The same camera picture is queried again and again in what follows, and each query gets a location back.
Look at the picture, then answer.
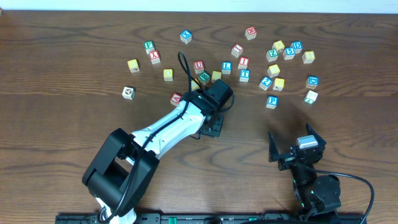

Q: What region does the red i block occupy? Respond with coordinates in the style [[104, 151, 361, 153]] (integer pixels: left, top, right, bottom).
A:
[[238, 57, 249, 70], [231, 44, 244, 58]]

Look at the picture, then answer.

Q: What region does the green B wooden block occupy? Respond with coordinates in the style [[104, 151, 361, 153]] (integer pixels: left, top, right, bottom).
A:
[[198, 72, 211, 86]]

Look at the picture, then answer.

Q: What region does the yellow acorn wooden block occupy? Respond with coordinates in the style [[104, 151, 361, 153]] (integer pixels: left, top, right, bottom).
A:
[[191, 79, 201, 91]]

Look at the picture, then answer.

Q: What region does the yellow block behind Z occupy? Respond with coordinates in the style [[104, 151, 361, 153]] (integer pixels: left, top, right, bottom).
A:
[[272, 40, 285, 54]]

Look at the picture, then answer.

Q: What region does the red X wooden block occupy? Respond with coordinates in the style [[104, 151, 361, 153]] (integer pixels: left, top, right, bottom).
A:
[[149, 50, 160, 64]]

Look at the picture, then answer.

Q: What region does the red I block upper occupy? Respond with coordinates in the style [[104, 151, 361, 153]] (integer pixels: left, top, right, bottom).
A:
[[231, 44, 244, 58]]

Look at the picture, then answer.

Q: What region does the blue D block upper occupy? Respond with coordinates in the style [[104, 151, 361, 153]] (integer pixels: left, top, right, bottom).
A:
[[290, 41, 303, 54]]

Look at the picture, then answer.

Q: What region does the blue 5 wooden block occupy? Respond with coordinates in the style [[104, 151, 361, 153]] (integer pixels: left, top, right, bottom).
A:
[[283, 47, 295, 60]]

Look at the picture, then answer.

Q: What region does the green Z wooden block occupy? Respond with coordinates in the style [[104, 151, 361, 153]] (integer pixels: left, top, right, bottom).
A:
[[266, 49, 279, 62]]

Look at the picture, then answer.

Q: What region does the blue 2 wooden block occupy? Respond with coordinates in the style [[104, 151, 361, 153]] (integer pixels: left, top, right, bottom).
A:
[[259, 76, 272, 91]]

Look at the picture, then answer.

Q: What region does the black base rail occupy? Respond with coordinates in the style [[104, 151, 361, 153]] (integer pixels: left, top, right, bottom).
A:
[[55, 212, 363, 224]]

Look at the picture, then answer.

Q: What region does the blue d block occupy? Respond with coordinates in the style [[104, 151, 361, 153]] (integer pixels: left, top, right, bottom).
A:
[[306, 76, 319, 90], [290, 41, 303, 54]]

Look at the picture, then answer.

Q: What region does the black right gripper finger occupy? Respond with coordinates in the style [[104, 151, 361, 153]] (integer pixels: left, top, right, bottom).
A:
[[306, 123, 326, 146], [268, 132, 279, 162]]

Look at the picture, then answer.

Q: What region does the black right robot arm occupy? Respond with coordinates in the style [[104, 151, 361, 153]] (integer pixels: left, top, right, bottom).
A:
[[269, 124, 341, 218]]

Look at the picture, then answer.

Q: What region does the yellow G wooden block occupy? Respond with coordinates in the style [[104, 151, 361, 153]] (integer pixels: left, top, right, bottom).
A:
[[127, 59, 139, 73]]

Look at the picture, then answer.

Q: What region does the red block far back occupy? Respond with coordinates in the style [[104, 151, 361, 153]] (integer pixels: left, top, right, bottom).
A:
[[245, 27, 257, 40]]

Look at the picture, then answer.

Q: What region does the yellow hammer wooden block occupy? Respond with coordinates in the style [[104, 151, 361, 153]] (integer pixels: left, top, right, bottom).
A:
[[273, 78, 285, 91]]

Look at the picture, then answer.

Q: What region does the green white Z block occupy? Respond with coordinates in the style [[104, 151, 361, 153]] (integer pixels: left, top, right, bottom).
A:
[[304, 90, 318, 105]]

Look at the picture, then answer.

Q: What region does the blue T wooden block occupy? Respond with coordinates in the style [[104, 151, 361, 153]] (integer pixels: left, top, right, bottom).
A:
[[239, 70, 251, 82]]

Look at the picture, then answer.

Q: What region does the yellow O wooden block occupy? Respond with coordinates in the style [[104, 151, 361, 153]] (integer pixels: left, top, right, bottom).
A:
[[163, 68, 174, 82]]

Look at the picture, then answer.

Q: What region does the red U block centre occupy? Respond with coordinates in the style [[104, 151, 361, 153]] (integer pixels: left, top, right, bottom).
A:
[[193, 60, 205, 74]]

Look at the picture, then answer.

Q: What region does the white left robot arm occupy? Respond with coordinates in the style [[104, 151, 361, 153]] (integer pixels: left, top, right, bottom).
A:
[[82, 80, 234, 223]]

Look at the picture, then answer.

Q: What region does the yellow 8 wooden block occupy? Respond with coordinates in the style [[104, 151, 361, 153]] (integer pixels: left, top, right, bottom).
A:
[[302, 51, 315, 64]]

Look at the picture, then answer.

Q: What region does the blue L wooden block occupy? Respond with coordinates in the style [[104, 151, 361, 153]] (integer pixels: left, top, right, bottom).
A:
[[221, 62, 232, 75]]

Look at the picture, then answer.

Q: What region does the blue X wooden block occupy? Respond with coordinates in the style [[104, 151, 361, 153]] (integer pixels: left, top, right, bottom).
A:
[[180, 30, 192, 44]]

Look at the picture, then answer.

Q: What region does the yellow block mid right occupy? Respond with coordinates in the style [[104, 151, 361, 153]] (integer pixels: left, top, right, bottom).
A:
[[267, 64, 280, 78]]

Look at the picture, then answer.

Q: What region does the red A wooden block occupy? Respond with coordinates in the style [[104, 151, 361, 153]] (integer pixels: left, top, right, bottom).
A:
[[170, 93, 182, 106]]

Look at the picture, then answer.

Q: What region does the red I block lower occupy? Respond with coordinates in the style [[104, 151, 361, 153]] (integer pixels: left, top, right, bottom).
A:
[[238, 57, 249, 70]]

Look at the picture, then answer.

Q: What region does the green F wooden block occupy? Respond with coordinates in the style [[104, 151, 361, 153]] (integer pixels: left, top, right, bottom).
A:
[[144, 40, 155, 54]]

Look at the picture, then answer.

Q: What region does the soccer ball O wooden block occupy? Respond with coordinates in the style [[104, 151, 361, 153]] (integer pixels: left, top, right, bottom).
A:
[[122, 86, 136, 100]]

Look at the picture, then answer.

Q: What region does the blue D block right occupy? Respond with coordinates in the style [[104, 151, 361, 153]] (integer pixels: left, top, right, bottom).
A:
[[306, 76, 319, 90]]

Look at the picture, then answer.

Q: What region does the yellow block beside B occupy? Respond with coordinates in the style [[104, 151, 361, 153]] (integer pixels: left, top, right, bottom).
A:
[[211, 71, 222, 83]]

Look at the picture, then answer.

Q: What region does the blue P wooden block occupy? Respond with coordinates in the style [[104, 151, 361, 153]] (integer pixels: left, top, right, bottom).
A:
[[266, 96, 279, 109]]

